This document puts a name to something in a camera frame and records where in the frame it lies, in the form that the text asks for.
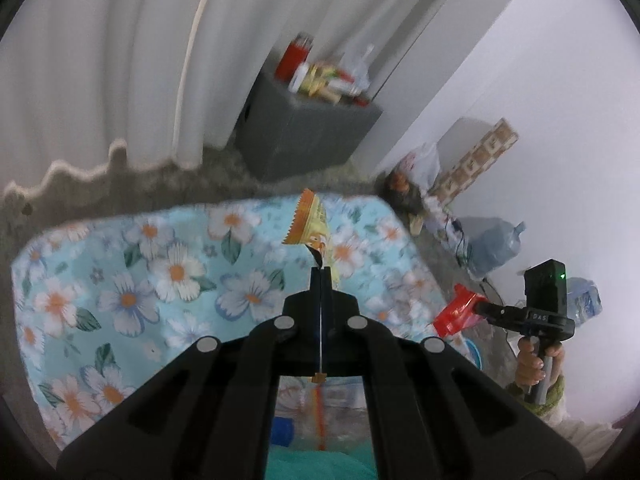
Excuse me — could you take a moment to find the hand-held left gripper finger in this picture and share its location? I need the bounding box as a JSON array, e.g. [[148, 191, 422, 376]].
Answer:
[[320, 266, 586, 480], [57, 266, 321, 480]]

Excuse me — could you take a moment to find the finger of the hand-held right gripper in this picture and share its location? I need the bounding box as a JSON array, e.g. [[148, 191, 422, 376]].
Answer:
[[474, 300, 507, 322]]

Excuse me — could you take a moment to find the red snack wrapper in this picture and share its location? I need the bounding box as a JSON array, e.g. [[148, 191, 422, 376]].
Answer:
[[433, 283, 485, 337]]

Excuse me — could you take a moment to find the blue plastic basin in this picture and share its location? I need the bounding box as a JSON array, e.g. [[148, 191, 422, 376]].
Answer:
[[462, 337, 485, 372]]

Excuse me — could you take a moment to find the yellow snack wrapper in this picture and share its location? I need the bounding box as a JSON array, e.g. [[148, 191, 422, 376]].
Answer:
[[282, 189, 343, 453]]

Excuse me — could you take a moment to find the person's right forearm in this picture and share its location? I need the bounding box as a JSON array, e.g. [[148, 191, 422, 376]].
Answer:
[[504, 374, 568, 418]]

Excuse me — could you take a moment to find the person's right hand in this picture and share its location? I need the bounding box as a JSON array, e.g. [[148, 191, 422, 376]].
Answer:
[[515, 335, 567, 397]]

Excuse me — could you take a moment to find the pack of water bottles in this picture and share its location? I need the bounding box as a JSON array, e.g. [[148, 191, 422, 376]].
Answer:
[[565, 277, 604, 327]]

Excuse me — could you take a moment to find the large blue water jug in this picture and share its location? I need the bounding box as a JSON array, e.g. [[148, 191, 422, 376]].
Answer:
[[464, 216, 527, 281]]

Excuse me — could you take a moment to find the dark furry thing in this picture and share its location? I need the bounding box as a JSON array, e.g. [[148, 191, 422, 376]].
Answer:
[[376, 170, 427, 217]]

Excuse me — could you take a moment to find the patterned cardboard board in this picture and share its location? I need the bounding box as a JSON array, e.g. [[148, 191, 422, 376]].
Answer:
[[431, 118, 519, 207]]

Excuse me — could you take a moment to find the white plastic bag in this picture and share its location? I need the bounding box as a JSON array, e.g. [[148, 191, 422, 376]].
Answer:
[[397, 142, 442, 187]]

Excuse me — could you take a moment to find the floral blue bed sheet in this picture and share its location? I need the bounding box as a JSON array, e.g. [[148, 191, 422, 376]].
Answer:
[[11, 191, 473, 453]]

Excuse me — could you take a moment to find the grey cabinet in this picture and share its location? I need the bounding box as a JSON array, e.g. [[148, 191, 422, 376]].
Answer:
[[235, 70, 385, 183]]

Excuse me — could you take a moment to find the small white bottle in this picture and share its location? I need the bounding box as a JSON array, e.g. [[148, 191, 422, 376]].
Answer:
[[288, 62, 309, 94]]

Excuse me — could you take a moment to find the clear plastic bottle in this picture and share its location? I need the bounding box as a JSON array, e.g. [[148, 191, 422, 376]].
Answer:
[[344, 44, 377, 92]]

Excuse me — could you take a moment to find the red thermos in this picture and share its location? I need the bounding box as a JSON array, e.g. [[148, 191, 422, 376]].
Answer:
[[274, 32, 314, 82]]

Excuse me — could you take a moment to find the white curtain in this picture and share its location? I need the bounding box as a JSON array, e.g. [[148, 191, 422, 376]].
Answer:
[[0, 0, 351, 201]]

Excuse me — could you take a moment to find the black cable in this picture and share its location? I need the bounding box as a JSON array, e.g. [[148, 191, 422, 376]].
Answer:
[[447, 217, 473, 268]]

